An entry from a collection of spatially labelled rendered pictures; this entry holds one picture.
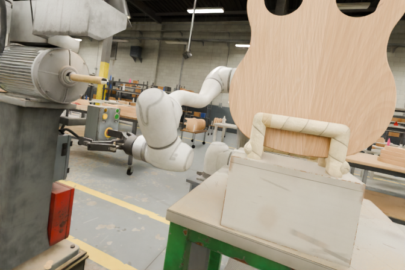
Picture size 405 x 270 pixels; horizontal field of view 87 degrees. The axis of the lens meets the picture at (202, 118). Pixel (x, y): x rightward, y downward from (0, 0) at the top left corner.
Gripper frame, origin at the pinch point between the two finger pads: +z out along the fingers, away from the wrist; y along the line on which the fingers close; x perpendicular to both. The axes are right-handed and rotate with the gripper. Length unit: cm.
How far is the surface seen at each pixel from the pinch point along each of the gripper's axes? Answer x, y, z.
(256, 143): 13, -12, -63
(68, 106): 5.9, 13.5, 34.9
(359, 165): -48, 191, -145
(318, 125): 19, -10, -74
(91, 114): 0.4, 24.5, 32.0
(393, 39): 255, 1159, -449
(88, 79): 21.2, 7.0, 12.5
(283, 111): 21, -7, -67
